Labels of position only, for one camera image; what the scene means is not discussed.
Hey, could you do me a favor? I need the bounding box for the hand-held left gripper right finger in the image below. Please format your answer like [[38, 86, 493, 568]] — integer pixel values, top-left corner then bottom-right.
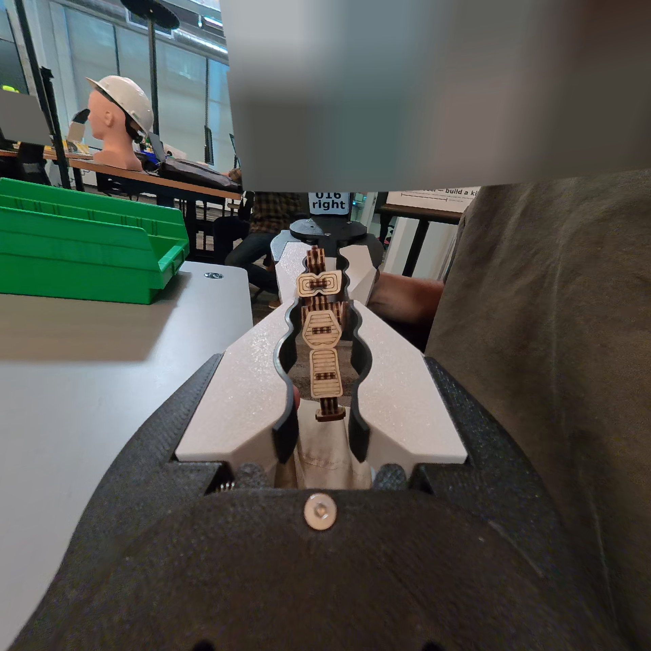
[[348, 299, 469, 466]]

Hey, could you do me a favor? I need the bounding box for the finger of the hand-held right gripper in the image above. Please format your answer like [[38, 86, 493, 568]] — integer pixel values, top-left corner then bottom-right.
[[275, 240, 312, 306], [337, 244, 379, 306]]

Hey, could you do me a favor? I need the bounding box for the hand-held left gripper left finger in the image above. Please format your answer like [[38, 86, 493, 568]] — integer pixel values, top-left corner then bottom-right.
[[174, 297, 301, 466]]

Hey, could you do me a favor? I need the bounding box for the wooden model assembly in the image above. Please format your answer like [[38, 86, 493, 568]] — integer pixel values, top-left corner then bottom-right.
[[295, 245, 350, 424]]

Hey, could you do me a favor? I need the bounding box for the person's right forearm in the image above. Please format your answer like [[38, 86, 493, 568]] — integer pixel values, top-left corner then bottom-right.
[[369, 272, 446, 326]]

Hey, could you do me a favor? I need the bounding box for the grey desk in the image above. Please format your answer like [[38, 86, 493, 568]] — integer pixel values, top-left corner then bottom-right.
[[0, 262, 254, 636]]

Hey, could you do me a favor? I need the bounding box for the framed marker sign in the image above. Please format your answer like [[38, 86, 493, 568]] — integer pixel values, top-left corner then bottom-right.
[[379, 185, 481, 214]]

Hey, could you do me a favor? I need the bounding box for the black bag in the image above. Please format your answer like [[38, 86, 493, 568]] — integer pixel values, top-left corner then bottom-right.
[[158, 158, 241, 192]]

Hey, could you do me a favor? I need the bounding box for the wooden-topped background table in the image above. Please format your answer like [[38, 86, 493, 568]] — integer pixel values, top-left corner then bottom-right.
[[0, 147, 244, 240]]

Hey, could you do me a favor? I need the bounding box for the green plastic bin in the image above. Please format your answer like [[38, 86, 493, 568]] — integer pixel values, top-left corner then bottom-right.
[[0, 178, 190, 305]]

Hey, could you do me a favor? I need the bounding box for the mannequin head with hard hat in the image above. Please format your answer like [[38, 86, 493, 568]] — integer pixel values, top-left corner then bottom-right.
[[85, 75, 155, 140]]

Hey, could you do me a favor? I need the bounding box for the black disc on pole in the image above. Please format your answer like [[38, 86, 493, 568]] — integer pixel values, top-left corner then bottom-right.
[[120, 0, 181, 148]]

